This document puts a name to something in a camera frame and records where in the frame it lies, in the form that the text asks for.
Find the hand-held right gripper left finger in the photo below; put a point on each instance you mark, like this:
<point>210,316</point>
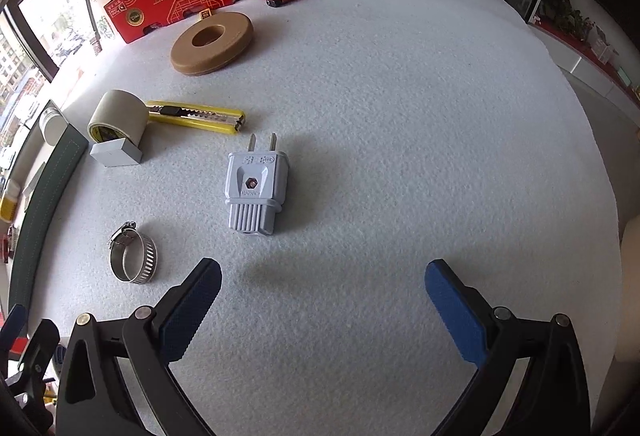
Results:
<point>190,311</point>

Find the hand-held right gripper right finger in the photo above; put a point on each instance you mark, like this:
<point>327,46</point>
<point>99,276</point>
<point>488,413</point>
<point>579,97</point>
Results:
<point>457,316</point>

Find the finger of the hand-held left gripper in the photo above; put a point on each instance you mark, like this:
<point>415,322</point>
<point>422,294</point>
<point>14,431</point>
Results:
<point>37,346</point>
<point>12,323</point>

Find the white bottle yellow label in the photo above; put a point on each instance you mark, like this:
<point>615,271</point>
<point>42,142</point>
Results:
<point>10,206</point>

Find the white electrical plug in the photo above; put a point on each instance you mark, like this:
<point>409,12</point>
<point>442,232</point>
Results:
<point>255,186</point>

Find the small white rectangular box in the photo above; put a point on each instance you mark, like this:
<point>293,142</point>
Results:
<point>117,155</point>

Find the white plastic jar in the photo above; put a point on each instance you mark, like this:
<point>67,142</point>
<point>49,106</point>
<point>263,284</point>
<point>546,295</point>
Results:
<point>52,124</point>

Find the beige tape roll yellow core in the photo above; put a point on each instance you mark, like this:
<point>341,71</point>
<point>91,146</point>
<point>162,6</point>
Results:
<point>122,116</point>

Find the yellow utility knife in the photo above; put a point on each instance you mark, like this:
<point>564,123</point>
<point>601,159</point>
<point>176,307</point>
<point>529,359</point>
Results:
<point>195,116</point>

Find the low white red cabinet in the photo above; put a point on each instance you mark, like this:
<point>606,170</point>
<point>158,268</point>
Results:
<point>595,66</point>

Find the large glass window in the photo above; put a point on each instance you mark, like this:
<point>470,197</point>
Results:
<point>45,6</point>

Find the green potted plants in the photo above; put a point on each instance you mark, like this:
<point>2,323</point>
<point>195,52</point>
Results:
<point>567,14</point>

